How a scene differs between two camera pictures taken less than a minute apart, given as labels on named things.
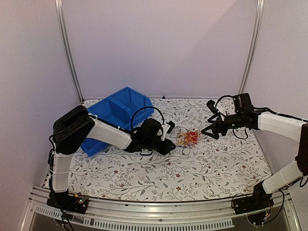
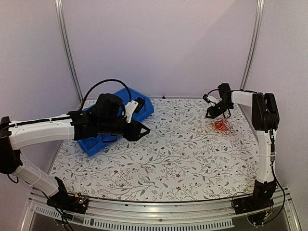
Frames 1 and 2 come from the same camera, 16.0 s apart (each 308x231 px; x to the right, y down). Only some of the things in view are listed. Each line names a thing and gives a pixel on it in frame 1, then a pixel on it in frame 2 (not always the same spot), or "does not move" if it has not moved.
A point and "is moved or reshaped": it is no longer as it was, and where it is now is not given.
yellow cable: (185, 137) is moved or reshaped
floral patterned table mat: (204, 166) does not move
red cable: (193, 135) is moved or reshaped
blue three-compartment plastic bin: (123, 110) does not move
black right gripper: (214, 127) -> (213, 112)
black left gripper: (165, 150) -> (133, 135)
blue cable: (184, 147) -> (93, 138)
